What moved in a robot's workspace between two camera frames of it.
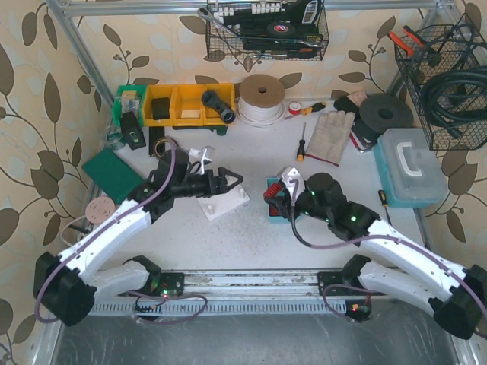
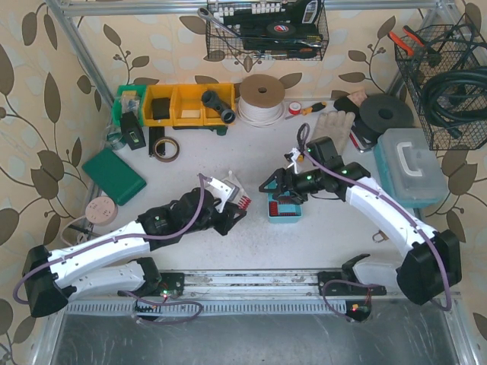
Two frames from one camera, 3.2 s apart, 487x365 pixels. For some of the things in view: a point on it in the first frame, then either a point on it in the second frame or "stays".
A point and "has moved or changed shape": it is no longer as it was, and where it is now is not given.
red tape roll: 294,108 stays
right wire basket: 445,71 stays
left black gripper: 219,181 -> 222,219
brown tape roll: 163,139 stays
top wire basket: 267,30 stays
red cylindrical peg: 272,190 has moved or changed shape
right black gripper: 284,205 -> 284,184
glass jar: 115,138 stays
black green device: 132,131 stays
